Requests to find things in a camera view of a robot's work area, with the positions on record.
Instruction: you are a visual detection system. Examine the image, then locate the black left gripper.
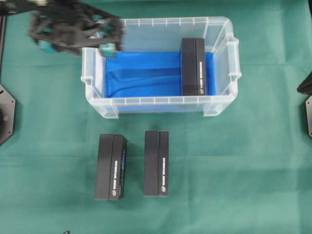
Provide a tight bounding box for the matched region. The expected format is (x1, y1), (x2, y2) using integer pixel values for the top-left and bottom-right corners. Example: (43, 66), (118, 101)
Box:
(28, 9), (123, 57)

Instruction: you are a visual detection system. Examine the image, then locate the black box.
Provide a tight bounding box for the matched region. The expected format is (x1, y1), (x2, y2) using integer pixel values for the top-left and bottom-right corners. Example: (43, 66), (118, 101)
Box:
(180, 38), (207, 96)
(143, 131), (169, 196)
(95, 134), (127, 200)

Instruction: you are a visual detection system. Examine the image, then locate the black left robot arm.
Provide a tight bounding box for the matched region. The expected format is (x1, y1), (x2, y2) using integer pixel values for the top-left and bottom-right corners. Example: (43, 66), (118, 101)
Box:
(0, 0), (123, 57)

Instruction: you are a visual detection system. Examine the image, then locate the clear plastic storage case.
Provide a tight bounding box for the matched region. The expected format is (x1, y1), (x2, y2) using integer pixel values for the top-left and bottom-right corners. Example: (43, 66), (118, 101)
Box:
(81, 17), (241, 118)

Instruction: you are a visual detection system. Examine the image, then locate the blue plastic liner sheet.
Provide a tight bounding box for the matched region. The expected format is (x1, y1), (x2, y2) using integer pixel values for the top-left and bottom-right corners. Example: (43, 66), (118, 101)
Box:
(103, 51), (216, 98)

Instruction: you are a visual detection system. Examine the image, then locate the green table cloth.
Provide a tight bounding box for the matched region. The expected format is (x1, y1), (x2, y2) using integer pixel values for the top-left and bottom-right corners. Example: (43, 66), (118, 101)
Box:
(0, 0), (312, 234)

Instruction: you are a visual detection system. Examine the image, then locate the black frame rail left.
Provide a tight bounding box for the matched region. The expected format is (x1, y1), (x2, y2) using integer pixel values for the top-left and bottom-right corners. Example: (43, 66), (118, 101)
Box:
(0, 16), (7, 73)

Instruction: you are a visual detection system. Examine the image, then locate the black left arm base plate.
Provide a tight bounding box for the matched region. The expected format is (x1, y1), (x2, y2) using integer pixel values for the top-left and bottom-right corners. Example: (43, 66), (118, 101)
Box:
(0, 84), (16, 145)

